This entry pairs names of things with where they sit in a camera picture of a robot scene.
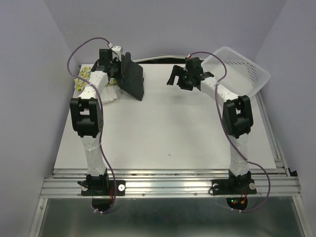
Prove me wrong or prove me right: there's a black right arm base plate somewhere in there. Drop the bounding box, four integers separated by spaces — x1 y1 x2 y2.
208 179 257 212

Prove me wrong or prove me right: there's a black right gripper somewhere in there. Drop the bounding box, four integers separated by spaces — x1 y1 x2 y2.
166 65 193 90

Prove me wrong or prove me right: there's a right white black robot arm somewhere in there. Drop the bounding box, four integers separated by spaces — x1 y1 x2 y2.
167 57 256 196

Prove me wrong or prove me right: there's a white pleated skirt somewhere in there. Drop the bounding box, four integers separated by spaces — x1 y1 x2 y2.
101 85 123 104

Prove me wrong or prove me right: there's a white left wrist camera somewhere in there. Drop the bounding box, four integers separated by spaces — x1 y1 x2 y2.
111 46 123 61

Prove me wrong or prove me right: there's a white plastic basket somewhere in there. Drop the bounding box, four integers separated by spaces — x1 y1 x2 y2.
200 47 271 101

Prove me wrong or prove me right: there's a lemon print skirt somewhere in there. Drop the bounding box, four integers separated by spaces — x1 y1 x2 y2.
73 64 118 92

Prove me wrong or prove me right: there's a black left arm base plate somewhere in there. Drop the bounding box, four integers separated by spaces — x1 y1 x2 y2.
78 180 126 215

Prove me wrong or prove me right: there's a black skirt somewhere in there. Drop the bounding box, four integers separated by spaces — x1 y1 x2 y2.
115 52 144 101

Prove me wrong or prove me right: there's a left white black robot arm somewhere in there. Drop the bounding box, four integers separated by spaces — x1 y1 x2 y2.
70 49 125 197

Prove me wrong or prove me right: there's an aluminium extrusion rail frame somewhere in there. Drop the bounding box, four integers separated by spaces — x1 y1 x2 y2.
29 158 307 237

